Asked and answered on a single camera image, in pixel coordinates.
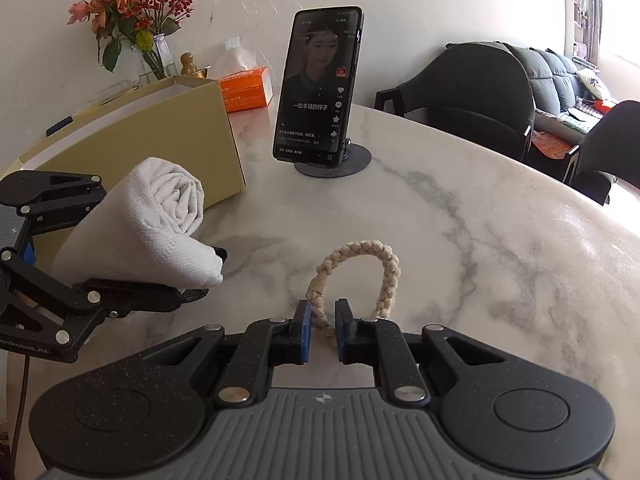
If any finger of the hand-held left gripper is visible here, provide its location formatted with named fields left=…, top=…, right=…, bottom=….
left=5, top=250, right=212, bottom=347
left=22, top=172, right=108, bottom=233

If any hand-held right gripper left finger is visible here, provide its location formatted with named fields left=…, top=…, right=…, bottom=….
left=135, top=299, right=315, bottom=407

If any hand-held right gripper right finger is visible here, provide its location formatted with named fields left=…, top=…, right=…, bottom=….
left=334, top=298, right=506, bottom=406

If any beige braided rope bracelet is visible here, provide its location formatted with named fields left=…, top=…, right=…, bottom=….
left=306, top=240, right=402, bottom=333

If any white shopping bag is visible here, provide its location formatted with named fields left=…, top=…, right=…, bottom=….
left=51, top=156, right=229, bottom=291

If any yellow cardboard box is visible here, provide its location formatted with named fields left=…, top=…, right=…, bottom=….
left=0, top=75, right=247, bottom=221

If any glass vase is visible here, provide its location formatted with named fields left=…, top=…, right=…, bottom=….
left=137, top=34, right=181, bottom=83

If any brass gourd ornament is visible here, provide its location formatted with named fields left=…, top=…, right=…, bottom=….
left=180, top=51, right=208, bottom=79

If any orange tissue box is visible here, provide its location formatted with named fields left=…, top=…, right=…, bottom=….
left=207, top=37, right=274, bottom=113

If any black smartphone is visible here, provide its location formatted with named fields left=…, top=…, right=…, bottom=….
left=272, top=6, right=363, bottom=170

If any red patterned cushion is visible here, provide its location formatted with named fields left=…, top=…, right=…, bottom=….
left=530, top=129, right=572, bottom=159

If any black dining chair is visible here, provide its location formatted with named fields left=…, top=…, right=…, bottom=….
left=565, top=100, right=640, bottom=206
left=375, top=42, right=537, bottom=163

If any dark grey sofa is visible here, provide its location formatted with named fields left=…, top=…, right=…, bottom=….
left=505, top=42, right=621, bottom=136

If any white sofa pillow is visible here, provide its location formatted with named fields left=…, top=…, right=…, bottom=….
left=575, top=67, right=613, bottom=101

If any white bookshelf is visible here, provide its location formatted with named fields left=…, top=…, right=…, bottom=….
left=562, top=0, right=601, bottom=68

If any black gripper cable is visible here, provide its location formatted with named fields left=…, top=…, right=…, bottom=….
left=9, top=357, right=32, bottom=466

